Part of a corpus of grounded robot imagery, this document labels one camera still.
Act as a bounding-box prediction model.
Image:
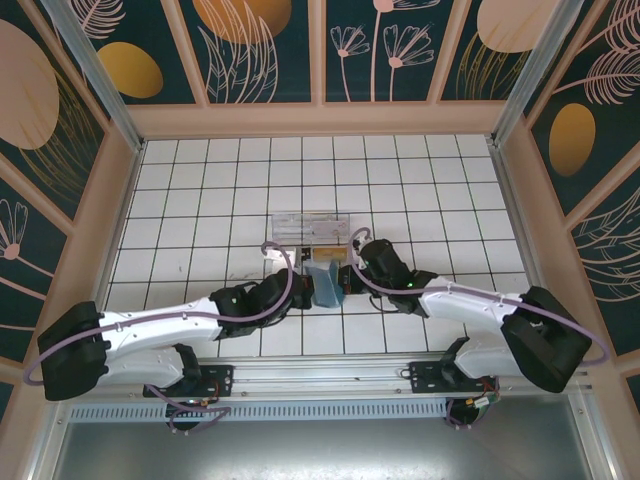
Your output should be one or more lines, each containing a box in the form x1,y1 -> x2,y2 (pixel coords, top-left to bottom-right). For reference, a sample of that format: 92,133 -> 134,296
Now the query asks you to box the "clear plastic card tray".
269,212 -> 354,264

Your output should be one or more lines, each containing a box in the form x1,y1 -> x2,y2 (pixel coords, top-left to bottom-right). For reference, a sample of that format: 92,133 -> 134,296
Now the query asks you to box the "aluminium mounting rail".
139,355 -> 595,401

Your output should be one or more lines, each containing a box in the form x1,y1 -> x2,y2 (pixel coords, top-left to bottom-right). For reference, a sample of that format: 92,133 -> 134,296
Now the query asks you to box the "blue cloth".
305,258 -> 347,309

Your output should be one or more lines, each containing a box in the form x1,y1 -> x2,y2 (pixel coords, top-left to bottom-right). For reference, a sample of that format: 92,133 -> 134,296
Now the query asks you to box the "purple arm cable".
23,241 -> 297,437
348,228 -> 610,431

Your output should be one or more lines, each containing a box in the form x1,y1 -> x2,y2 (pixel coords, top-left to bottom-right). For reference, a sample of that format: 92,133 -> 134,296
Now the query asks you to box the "pink card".
314,219 -> 353,241

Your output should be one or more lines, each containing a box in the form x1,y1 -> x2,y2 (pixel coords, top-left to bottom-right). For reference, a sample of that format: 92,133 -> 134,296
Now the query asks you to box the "white slotted cable duct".
67,402 -> 450,422

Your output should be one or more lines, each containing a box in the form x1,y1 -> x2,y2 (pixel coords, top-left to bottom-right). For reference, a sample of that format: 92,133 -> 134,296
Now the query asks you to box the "aluminium frame post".
38,0 -> 147,154
491,0 -> 587,147

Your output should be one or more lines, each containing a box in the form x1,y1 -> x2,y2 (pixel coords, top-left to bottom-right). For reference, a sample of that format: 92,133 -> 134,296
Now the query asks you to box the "aluminium table side rail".
92,142 -> 147,311
487,139 -> 551,301

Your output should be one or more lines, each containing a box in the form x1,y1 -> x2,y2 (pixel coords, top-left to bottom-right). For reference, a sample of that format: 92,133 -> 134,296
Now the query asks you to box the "grey metal plate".
47,419 -> 601,480

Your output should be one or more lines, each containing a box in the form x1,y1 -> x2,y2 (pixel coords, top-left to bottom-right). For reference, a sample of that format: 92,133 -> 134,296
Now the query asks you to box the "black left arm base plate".
143,364 -> 236,400

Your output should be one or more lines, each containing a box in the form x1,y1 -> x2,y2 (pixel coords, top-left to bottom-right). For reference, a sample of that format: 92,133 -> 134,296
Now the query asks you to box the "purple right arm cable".
348,228 -> 610,431

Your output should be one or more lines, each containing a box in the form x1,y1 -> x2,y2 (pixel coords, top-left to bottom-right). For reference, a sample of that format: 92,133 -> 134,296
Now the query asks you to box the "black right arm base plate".
408,360 -> 501,396

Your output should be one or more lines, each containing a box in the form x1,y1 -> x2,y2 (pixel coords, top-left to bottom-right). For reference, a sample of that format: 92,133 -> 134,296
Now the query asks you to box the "small green circuit board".
468,393 -> 498,416

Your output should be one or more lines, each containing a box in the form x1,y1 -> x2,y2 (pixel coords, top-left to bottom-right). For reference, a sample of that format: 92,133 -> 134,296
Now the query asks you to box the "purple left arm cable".
23,241 -> 297,437

